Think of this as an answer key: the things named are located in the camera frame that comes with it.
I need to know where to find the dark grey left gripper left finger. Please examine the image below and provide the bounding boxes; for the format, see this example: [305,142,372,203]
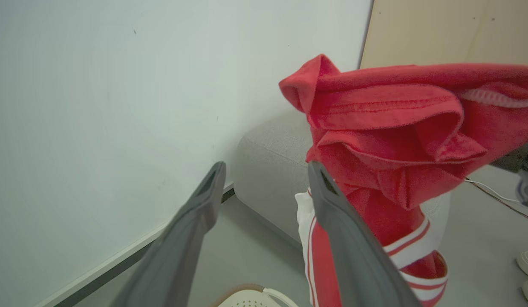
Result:
[110,161,227,307]

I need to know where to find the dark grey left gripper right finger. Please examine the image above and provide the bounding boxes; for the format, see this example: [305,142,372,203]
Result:
[307,160,422,307]

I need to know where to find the red and white garment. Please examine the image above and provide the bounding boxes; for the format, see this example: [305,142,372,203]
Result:
[279,54,528,307]

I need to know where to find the grey fabric sofa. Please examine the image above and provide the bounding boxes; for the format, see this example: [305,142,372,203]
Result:
[233,109,452,252]

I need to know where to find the cream perforated laundry basket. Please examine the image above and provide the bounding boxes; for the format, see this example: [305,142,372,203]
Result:
[211,284,299,307]

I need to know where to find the beige wooden board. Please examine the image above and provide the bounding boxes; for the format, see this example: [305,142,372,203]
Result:
[360,0,528,69]

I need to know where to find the white black wall baseboard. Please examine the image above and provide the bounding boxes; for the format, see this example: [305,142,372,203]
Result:
[34,182,235,307]

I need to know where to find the thin white cable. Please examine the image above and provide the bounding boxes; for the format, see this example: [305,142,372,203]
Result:
[464,178,528,206]

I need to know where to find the red and white cables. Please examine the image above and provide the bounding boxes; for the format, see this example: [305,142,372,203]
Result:
[473,182,528,223]

